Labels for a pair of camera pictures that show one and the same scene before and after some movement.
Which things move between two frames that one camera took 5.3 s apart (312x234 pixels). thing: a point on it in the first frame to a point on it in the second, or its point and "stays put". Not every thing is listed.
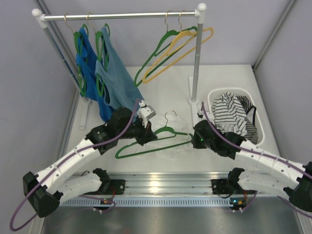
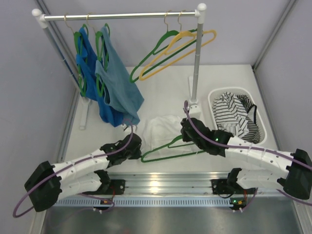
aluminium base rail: [167, 184] stays put
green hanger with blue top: [77, 38] stays put
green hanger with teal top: [102, 43] stays put
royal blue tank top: [88, 84] stays put
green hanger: [159, 147] to [169, 146]
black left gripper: [145, 136] to [134, 145]
